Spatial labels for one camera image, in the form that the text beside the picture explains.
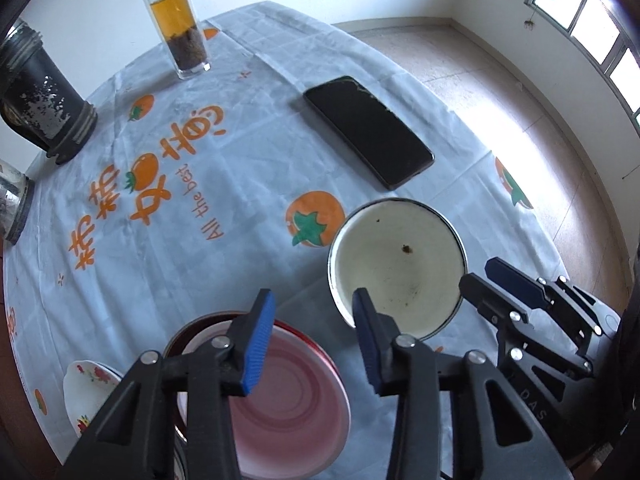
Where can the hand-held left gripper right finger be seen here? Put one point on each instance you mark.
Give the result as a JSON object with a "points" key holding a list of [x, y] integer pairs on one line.
{"points": [[365, 340]]}

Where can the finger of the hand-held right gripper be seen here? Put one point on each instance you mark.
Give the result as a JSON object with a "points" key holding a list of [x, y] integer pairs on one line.
{"points": [[510, 280], [485, 295]]}

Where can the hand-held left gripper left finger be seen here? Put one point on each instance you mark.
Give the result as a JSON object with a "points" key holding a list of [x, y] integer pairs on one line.
{"points": [[260, 340]]}

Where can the pink round plate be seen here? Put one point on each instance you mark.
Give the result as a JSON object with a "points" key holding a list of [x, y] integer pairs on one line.
{"points": [[290, 410]]}

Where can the white enamel bowl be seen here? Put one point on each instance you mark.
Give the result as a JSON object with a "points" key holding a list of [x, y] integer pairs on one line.
{"points": [[400, 270]]}

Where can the pink plastic plate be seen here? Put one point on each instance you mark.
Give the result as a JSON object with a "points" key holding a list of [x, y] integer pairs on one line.
{"points": [[310, 345]]}

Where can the small white red-flower plate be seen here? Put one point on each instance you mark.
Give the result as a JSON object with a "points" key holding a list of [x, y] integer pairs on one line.
{"points": [[85, 385]]}

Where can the printed light blue tablecloth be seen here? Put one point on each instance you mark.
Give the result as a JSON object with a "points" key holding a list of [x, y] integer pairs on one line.
{"points": [[225, 160]]}

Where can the black smartphone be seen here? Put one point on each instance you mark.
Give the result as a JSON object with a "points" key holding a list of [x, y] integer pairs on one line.
{"points": [[370, 130]]}

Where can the window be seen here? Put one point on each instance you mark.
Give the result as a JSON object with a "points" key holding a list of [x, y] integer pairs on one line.
{"points": [[595, 20]]}

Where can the glass jar at left edge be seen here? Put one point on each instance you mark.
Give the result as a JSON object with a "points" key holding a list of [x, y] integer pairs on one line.
{"points": [[12, 200]]}

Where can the worn black thermos jug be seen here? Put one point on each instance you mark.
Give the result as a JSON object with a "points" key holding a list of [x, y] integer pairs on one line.
{"points": [[40, 100]]}

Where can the glass tea bottle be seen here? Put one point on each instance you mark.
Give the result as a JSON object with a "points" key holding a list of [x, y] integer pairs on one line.
{"points": [[175, 25]]}

